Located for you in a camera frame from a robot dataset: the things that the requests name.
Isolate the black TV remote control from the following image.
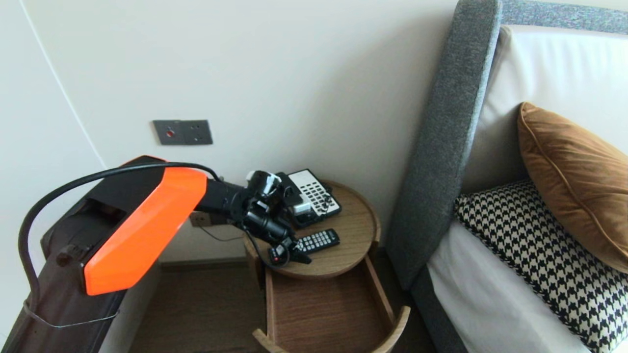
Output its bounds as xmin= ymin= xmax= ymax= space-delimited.
xmin=268 ymin=228 xmax=340 ymax=266

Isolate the round wooden bedside table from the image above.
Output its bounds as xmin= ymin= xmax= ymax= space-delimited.
xmin=253 ymin=255 xmax=411 ymax=353

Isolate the black desk telephone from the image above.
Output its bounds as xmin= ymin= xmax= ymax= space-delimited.
xmin=277 ymin=169 xmax=342 ymax=229

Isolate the brown wooden baseboard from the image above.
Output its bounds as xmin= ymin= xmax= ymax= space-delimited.
xmin=159 ymin=257 xmax=248 ymax=273

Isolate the black white houndstooth pillow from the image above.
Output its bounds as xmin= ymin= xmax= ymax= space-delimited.
xmin=454 ymin=179 xmax=628 ymax=353

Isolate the brown velvet pillow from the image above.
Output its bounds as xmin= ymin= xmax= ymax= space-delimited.
xmin=517 ymin=101 xmax=628 ymax=274

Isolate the white headboard cushion panel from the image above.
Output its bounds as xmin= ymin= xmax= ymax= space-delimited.
xmin=461 ymin=25 xmax=628 ymax=194

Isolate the thin phone wall cable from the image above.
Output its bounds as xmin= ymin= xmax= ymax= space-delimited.
xmin=199 ymin=226 xmax=246 ymax=242

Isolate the grey switch plate red button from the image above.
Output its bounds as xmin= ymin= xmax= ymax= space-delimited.
xmin=153 ymin=120 xmax=183 ymax=146

